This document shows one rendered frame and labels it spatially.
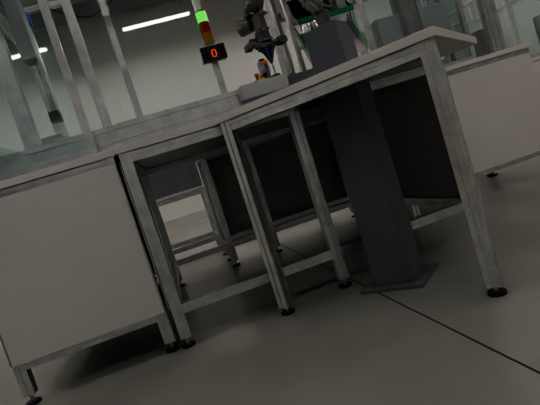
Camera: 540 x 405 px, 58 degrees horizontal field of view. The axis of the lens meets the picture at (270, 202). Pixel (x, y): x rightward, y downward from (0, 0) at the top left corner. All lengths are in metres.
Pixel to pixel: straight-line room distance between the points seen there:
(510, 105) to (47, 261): 2.82
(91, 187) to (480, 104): 2.39
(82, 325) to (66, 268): 0.23
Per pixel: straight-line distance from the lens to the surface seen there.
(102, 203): 2.02
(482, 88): 3.40
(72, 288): 2.07
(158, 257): 2.01
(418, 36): 1.60
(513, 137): 3.49
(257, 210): 1.95
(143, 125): 2.08
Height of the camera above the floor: 0.61
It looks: 4 degrees down
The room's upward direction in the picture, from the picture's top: 18 degrees counter-clockwise
